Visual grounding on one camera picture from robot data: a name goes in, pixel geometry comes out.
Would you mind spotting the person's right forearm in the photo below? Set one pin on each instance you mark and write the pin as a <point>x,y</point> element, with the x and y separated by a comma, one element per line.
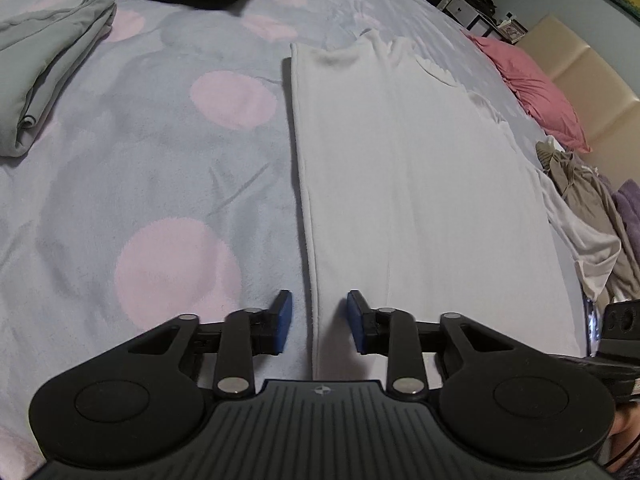
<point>627,422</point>

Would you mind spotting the white garment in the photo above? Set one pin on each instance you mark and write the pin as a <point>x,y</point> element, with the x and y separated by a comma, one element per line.
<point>425,185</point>

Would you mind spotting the beige garment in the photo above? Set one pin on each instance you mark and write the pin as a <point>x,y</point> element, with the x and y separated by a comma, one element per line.
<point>590,185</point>

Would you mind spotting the white nightstand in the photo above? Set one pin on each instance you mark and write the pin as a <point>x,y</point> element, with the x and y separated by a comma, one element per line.
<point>462,10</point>

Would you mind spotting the grey folded garment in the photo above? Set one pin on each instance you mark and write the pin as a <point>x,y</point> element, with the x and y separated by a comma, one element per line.
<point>45,60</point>

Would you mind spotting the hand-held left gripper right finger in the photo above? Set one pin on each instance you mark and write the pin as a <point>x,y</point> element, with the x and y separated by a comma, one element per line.
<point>357,322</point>

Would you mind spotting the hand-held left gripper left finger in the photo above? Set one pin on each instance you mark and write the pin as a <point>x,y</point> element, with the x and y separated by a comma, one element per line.
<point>282,322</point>

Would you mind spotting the polka dot blanket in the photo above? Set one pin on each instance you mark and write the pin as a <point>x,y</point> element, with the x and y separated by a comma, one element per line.
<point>150,160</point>

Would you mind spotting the pink pillow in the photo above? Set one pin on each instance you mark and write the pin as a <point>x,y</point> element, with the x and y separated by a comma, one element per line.
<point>535,90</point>

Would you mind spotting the purple fleece cloth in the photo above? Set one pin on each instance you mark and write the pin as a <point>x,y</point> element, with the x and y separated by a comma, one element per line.
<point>630,210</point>

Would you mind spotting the beige padded headboard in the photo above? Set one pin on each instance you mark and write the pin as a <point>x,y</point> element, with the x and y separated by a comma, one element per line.
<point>590,85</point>

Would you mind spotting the off-white cloth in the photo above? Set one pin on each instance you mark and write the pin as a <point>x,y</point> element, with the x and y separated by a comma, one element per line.
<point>585,245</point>

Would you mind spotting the photo frame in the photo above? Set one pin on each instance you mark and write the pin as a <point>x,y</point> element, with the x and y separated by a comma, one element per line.
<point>512,31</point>

